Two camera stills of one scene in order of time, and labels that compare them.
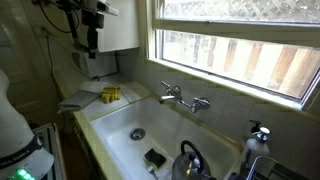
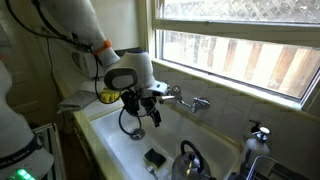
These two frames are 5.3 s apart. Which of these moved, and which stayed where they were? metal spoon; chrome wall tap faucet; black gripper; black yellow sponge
Moved: black gripper
Stayed: chrome wall tap faucet; black yellow sponge; metal spoon
